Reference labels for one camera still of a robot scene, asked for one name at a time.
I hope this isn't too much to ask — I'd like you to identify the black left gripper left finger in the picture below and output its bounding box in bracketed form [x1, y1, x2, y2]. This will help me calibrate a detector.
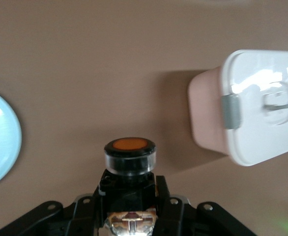
[0, 189, 103, 236]

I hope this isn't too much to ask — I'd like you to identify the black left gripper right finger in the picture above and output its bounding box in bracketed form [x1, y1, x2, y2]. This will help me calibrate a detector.
[156, 176, 258, 236]

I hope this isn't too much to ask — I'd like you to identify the pink box with white lid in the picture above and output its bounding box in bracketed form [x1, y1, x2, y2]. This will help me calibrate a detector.
[187, 49, 288, 167]

